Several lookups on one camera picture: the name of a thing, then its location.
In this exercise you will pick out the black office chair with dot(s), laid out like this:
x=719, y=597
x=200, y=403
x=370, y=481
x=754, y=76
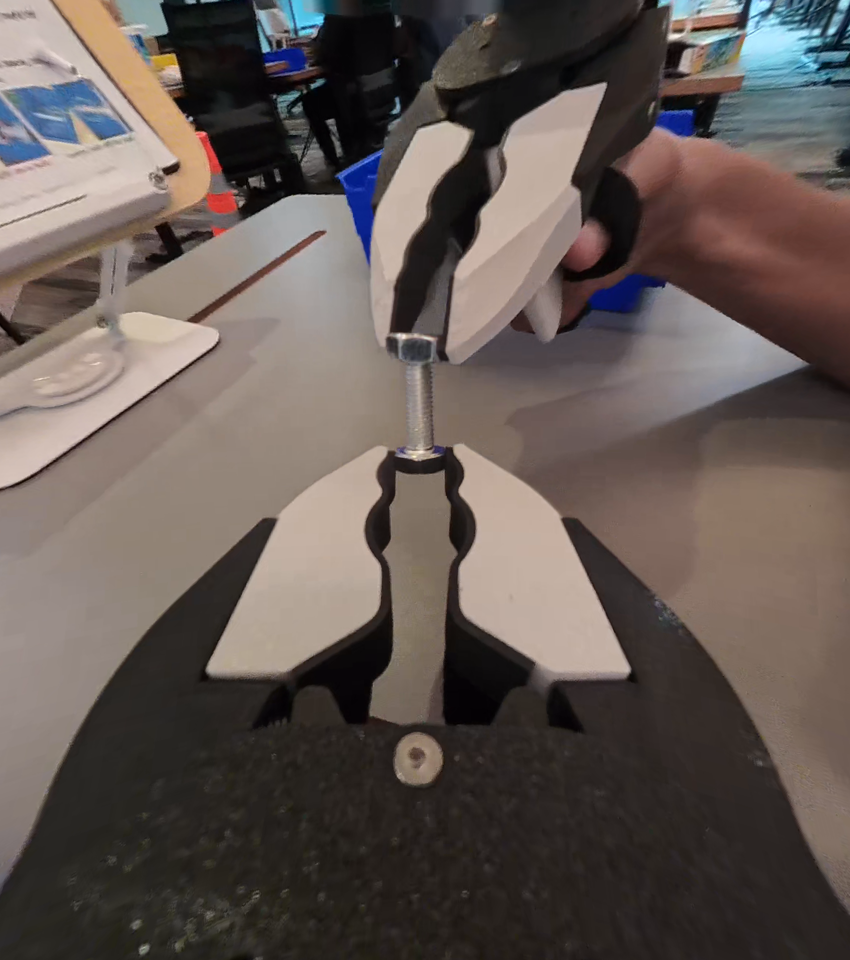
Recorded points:
x=222, y=90

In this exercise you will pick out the colourful cardboard box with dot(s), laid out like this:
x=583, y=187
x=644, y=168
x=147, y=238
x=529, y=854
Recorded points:
x=717, y=46

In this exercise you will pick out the blue divided storage bin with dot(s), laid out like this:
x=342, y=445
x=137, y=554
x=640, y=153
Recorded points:
x=357, y=202

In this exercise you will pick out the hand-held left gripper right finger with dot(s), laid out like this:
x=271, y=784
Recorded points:
x=537, y=592

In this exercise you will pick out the orange traffic cone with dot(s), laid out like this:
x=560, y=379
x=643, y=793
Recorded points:
x=221, y=199

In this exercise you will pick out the instruction board on white stand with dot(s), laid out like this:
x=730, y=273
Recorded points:
x=35, y=150

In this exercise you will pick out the person's right hand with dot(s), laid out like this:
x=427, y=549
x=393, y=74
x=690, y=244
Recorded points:
x=664, y=210

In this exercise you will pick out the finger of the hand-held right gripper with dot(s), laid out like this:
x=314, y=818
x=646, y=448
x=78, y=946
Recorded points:
x=522, y=240
x=398, y=217

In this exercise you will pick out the person's right forearm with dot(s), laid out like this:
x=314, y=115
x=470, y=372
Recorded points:
x=792, y=262

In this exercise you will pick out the steel hex nut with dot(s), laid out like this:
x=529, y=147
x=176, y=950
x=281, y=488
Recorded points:
x=419, y=453

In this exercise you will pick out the wood-edged table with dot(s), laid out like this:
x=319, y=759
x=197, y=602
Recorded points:
x=702, y=81

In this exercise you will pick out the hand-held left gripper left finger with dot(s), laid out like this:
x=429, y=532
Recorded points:
x=305, y=592

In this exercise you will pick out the steel hex bolt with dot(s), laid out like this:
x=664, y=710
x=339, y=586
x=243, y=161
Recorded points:
x=419, y=405

